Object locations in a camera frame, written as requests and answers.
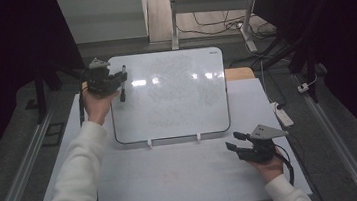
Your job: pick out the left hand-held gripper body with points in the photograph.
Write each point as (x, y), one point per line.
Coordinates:
(99, 82)

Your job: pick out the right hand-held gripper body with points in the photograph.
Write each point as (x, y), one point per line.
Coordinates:
(260, 150)

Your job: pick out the black and white marker pen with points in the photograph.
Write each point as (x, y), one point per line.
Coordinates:
(122, 94)

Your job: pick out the white dry-erase whiteboard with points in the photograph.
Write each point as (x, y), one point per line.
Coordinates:
(171, 114)

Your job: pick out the person's right hand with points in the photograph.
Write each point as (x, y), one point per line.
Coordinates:
(272, 169)

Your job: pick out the person's left hand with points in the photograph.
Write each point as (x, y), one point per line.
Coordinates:
(97, 107)

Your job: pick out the white whiteboard stand foot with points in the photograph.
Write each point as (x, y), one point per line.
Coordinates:
(199, 138)
(150, 143)

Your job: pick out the white power strip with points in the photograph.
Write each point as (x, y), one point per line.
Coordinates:
(283, 116)

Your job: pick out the black metal stand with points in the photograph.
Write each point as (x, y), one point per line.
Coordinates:
(308, 50)
(40, 95)

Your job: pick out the pale grey cabinet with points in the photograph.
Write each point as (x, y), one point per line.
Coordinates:
(104, 16)

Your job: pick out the wooden table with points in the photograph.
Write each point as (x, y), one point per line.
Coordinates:
(239, 74)

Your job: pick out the black floor plate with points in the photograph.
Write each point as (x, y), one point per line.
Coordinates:
(53, 134)

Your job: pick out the small white plug adapter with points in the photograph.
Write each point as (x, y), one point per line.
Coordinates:
(303, 87)

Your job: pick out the silver metal rail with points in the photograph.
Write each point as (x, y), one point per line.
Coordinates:
(342, 150)
(23, 173)

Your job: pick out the white standing desk frame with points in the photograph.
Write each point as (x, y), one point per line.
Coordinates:
(210, 4)

